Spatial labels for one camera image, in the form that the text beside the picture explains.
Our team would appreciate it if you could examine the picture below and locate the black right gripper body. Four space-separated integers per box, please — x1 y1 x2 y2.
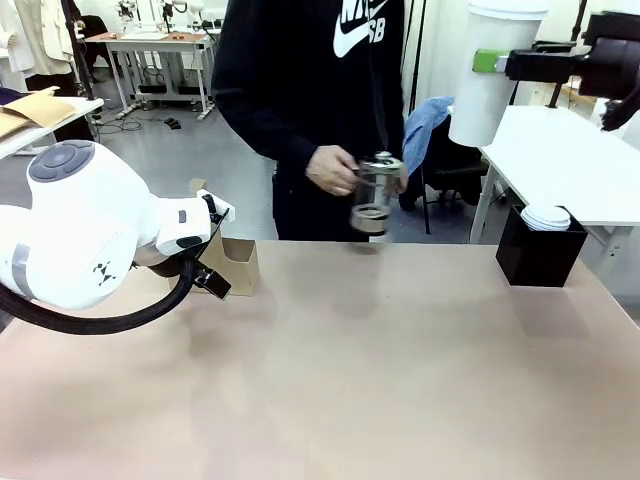
578 12 640 100

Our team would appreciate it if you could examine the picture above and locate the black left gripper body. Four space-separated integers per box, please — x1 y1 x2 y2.
133 243 207 279

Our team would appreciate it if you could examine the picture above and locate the white paper cup with lid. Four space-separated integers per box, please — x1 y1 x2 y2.
448 0 550 148

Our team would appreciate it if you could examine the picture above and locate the glass french press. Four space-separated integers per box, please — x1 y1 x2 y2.
348 149 407 237

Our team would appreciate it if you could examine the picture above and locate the person right forearm black sleeve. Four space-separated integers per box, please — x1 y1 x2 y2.
211 69 329 169

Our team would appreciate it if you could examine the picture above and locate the brown cardboard cup carrier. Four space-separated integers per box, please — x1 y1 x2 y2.
168 178 261 297

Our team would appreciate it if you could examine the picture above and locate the stack of white cup lids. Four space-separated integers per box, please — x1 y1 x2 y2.
520 203 573 233

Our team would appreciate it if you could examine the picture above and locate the black cup holder box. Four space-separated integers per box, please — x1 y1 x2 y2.
495 203 589 288

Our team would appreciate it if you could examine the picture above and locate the person right hand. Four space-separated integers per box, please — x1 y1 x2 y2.
305 144 362 197

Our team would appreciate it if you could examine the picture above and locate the wooden shelf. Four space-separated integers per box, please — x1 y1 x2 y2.
514 78 599 107

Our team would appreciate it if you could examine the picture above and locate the white side table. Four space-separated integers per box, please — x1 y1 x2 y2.
449 103 640 246

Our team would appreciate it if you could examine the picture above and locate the thin black stand pole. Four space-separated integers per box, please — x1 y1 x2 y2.
407 0 427 117

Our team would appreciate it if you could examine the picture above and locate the blue cloth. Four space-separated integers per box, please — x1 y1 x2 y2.
402 96 456 177

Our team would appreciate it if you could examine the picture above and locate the white table with paper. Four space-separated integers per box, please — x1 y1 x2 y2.
0 97 105 161

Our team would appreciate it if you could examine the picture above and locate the brown paper envelope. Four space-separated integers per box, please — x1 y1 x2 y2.
0 87 79 139

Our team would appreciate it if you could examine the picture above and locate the white background desk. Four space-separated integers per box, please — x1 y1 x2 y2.
79 30 217 122

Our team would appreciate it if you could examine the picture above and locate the person torso black hoodie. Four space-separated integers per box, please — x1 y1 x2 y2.
210 0 407 242

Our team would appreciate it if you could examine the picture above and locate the black light stand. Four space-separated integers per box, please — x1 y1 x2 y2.
59 0 97 102

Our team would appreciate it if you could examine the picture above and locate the background person white coat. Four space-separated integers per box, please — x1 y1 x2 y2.
0 0 96 144

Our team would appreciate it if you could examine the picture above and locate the background white robot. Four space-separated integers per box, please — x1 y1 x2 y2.
116 0 207 25

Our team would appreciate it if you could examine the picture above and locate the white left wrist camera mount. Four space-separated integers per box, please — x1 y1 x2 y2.
196 189 236 225

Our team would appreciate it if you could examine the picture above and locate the black left arm cable sleeve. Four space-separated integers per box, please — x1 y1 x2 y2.
0 257 201 336

